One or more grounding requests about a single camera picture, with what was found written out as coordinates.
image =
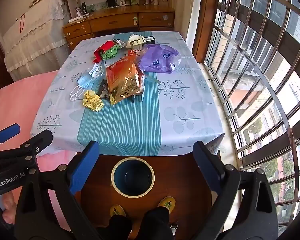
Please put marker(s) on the black picture frame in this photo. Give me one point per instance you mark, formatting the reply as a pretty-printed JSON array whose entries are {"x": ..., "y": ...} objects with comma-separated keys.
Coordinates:
[{"x": 111, "y": 2}]

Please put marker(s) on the wooden window frame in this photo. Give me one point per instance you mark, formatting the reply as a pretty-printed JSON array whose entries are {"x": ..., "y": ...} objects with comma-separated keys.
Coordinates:
[{"x": 205, "y": 17}]

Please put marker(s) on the person's left leg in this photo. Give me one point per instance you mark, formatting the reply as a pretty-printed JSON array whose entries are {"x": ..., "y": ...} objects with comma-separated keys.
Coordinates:
[{"x": 117, "y": 227}]

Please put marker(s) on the yellow crumpled paper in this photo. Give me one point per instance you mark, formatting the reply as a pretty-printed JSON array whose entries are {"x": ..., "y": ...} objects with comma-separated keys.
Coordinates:
[{"x": 92, "y": 101}]

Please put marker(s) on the cream cardboard box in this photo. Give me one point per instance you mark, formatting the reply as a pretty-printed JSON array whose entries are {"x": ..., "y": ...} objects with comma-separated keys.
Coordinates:
[{"x": 142, "y": 42}]

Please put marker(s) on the orange foil snack bag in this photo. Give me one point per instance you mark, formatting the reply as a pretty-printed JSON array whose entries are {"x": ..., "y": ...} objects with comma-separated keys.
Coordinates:
[{"x": 122, "y": 80}]

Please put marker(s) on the yellow knitted slipper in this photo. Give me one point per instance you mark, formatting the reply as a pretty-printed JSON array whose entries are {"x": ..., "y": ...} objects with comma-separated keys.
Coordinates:
[
  {"x": 167, "y": 203},
  {"x": 117, "y": 211}
]

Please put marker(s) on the pink blanket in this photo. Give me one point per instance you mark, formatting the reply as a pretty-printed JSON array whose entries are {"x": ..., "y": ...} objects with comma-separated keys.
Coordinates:
[{"x": 17, "y": 105}]

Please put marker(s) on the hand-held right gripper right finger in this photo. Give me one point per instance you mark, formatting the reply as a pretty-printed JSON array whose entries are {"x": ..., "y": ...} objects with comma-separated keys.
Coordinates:
[{"x": 207, "y": 168}]

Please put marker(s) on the dark printed packet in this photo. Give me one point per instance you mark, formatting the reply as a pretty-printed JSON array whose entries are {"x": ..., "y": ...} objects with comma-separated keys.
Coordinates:
[{"x": 103, "y": 90}]

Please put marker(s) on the blue bin with cream rim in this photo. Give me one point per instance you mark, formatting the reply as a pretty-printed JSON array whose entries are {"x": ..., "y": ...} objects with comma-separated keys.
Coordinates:
[{"x": 132, "y": 178}]

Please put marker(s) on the purple plastic bag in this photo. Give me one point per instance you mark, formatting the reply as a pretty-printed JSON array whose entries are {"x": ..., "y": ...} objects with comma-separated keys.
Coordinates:
[{"x": 157, "y": 60}]

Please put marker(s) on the clear wrapper with white label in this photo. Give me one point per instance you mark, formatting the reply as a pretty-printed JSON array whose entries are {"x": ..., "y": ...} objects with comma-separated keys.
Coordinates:
[{"x": 95, "y": 70}]

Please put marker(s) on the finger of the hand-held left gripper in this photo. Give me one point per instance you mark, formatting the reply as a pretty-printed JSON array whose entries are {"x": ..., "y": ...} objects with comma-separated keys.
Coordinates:
[
  {"x": 37, "y": 140},
  {"x": 8, "y": 132}
]

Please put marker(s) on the metal window grille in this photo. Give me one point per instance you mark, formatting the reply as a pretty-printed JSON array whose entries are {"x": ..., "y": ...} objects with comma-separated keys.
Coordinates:
[{"x": 290, "y": 38}]

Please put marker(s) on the printed blue tablecloth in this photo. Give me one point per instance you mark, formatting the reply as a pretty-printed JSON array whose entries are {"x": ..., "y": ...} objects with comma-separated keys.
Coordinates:
[{"x": 130, "y": 120}]

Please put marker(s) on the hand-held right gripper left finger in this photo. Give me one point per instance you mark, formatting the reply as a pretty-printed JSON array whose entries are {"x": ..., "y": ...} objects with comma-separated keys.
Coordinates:
[{"x": 85, "y": 166}]

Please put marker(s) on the white lace furniture cover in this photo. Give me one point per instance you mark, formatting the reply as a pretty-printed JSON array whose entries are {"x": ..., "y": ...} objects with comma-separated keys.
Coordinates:
[{"x": 35, "y": 30}]

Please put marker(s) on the red paper envelope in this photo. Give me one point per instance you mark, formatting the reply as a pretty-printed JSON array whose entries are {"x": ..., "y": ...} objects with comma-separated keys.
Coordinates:
[{"x": 105, "y": 47}]

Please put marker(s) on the white power strip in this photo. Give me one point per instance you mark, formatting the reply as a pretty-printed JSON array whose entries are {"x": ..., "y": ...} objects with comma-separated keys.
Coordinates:
[{"x": 76, "y": 20}]

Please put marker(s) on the blue face mask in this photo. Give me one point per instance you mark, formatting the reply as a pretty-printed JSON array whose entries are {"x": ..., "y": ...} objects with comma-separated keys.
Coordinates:
[{"x": 86, "y": 80}]

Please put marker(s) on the person's left hand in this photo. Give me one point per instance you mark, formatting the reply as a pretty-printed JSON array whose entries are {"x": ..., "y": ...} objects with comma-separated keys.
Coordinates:
[{"x": 8, "y": 203}]

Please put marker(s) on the wooden sideboard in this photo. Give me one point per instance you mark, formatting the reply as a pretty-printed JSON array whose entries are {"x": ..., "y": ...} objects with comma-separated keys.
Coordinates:
[{"x": 115, "y": 22}]

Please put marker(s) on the green paper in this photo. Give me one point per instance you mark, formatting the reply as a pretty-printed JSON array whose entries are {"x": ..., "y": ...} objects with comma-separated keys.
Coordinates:
[{"x": 111, "y": 53}]

